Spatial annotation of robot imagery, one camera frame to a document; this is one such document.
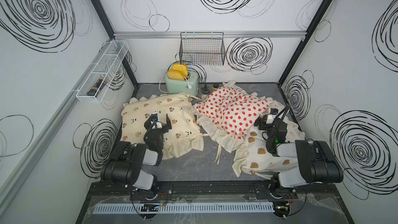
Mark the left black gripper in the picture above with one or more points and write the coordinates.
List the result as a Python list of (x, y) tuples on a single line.
[(165, 127)]

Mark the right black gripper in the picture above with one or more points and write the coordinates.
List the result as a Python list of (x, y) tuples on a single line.
[(258, 120)]

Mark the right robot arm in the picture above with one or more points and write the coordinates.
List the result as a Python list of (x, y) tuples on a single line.
[(315, 161)]

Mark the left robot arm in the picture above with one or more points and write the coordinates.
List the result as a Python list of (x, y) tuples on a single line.
[(124, 165)]

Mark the cream bear print pillow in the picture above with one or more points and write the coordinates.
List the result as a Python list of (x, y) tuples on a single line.
[(253, 157)]

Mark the mint green toaster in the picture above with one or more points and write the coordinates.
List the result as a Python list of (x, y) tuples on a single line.
[(190, 86)]

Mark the front yellow toast slice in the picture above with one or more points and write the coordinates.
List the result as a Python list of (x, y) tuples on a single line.
[(175, 75)]

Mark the yellow toast slice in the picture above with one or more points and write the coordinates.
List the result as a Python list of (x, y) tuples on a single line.
[(182, 68), (175, 75)]

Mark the black lid spice jar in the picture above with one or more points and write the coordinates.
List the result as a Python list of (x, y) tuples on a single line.
[(205, 91)]

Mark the rear yellow toast slice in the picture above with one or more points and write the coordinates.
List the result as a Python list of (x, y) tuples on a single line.
[(182, 68)]

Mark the yellow spice jar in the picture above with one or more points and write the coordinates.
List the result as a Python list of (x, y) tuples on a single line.
[(215, 87)]

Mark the dark item in shelf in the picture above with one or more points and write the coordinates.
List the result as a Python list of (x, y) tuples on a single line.
[(97, 87)]

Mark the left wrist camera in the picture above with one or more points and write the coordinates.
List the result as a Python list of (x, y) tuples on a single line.
[(155, 121)]

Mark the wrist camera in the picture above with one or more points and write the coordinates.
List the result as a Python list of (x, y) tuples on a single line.
[(155, 121), (272, 115)]

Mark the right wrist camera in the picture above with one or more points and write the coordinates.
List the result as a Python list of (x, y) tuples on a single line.
[(272, 115)]

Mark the white wire wall shelf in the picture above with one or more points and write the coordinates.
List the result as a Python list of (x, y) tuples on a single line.
[(109, 66)]

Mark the black wire basket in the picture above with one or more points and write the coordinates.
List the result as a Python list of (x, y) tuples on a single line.
[(203, 48)]

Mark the white slotted cable duct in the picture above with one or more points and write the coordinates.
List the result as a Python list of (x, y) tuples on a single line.
[(182, 208)]

